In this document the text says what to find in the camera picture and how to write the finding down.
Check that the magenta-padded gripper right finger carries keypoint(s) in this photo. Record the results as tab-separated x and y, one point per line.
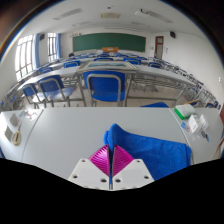
121	161

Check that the blue metal-framed chair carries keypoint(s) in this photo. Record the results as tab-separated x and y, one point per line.
50	83
105	85
30	90
154	104

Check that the large window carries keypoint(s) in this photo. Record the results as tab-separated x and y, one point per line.
23	56

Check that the group of ceiling lights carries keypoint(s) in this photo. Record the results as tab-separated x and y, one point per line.
68	13

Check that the blue towel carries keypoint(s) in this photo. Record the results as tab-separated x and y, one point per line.
156	153

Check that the black wall speaker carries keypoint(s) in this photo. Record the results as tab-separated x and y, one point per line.
172	34
42	37

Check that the small white box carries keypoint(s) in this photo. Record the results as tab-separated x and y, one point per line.
193	123
203	121

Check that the green chalkboard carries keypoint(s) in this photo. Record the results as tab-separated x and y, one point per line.
106	41

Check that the ceiling air vent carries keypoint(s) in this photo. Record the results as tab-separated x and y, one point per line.
110	15

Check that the red door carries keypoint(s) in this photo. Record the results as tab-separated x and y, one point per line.
222	116

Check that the group of blue chairs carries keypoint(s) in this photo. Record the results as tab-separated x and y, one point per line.
71	63

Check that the long grey desk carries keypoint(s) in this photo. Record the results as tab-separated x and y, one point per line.
156	71

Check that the blue curtain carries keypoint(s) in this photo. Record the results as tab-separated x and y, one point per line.
37	50
58	46

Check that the narrow window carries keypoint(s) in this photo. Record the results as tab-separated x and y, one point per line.
51	46

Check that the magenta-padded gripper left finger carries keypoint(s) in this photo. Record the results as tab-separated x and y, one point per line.
100	161

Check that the orange lectern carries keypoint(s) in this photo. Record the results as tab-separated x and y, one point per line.
110	49

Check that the white ceiling projector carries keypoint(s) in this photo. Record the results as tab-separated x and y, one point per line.
141	12

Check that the small blue packet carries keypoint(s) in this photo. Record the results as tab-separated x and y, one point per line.
185	126

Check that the green and white box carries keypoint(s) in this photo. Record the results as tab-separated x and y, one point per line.
185	110

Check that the brown door with window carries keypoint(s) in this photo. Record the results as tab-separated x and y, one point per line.
159	50

